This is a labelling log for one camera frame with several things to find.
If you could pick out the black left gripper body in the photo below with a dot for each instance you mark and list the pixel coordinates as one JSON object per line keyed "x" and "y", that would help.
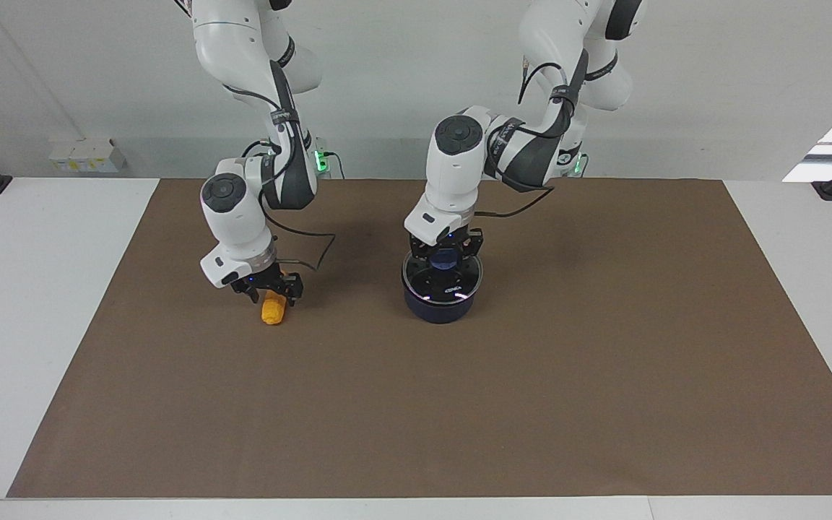
{"x": 446, "y": 240}

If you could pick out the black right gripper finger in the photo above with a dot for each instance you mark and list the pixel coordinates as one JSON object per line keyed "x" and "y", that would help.
{"x": 293, "y": 290}
{"x": 252, "y": 293}

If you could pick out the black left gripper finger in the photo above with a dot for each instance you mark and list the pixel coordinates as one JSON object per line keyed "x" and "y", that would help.
{"x": 471, "y": 254}
{"x": 419, "y": 260}

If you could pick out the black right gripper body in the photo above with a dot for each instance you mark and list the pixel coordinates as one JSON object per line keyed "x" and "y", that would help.
{"x": 264, "y": 278}

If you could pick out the yellow corn cob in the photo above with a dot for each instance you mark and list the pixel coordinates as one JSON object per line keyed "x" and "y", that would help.
{"x": 272, "y": 309}

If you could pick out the glass lid with blue knob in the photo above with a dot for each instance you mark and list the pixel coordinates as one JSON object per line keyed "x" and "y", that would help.
{"x": 445, "y": 285}

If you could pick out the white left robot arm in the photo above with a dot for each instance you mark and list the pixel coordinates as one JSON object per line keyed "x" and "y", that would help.
{"x": 459, "y": 166}

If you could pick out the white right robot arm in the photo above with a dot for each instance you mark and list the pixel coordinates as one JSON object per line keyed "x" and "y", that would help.
{"x": 239, "y": 217}

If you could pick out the brown table mat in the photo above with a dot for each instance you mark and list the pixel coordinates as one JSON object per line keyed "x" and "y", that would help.
{"x": 416, "y": 404}

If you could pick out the white wall socket box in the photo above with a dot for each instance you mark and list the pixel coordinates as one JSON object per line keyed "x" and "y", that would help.
{"x": 87, "y": 155}

